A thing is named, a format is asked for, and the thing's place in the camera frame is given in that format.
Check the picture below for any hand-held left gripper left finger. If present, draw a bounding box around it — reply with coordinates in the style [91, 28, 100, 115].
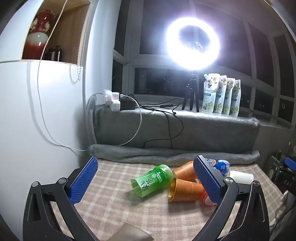
[23, 156, 99, 241]

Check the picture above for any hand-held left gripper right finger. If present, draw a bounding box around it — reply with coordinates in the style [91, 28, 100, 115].
[192, 155, 270, 241]

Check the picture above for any orange cup with gold inside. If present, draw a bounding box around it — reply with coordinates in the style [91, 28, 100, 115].
[168, 178, 208, 203]

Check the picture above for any white cup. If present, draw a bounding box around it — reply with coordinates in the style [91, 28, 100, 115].
[228, 171, 254, 186]

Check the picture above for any green tea bottle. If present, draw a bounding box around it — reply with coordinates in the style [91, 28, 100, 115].
[131, 164, 177, 199]

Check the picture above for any grey blanket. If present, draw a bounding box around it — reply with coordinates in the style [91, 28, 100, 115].
[88, 107, 260, 165]

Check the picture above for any plaid tablecloth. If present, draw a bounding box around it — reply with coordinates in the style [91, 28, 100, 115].
[50, 160, 284, 241]

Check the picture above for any brown flat object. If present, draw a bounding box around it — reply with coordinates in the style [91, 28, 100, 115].
[110, 223, 153, 241]

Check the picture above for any white green refill pouch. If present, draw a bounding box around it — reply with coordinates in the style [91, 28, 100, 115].
[222, 77, 237, 115]
[231, 79, 241, 117]
[202, 73, 220, 113]
[214, 75, 229, 114]

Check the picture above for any black power adapter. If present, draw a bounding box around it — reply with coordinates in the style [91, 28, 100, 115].
[120, 99, 137, 111]

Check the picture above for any white plug adapter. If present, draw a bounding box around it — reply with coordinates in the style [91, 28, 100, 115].
[103, 89, 120, 104]

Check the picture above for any black tripod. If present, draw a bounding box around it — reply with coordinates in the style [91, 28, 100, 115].
[181, 73, 201, 113]

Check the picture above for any red white vase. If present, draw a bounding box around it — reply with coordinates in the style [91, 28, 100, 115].
[22, 10, 56, 60]

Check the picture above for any black cable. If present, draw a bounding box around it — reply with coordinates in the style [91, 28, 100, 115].
[125, 94, 185, 149]

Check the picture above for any white window frame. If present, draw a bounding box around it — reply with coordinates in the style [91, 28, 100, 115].
[112, 22, 296, 127]

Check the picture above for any white cable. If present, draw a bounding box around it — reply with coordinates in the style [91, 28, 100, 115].
[37, 0, 142, 151]

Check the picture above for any bead chain cord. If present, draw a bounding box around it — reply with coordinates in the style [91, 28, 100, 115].
[69, 5, 91, 84]

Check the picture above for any ring light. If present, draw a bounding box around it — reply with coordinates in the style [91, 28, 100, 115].
[165, 17, 221, 71]

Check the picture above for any wooden wall shelf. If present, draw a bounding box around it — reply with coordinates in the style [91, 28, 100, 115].
[21, 0, 91, 66]

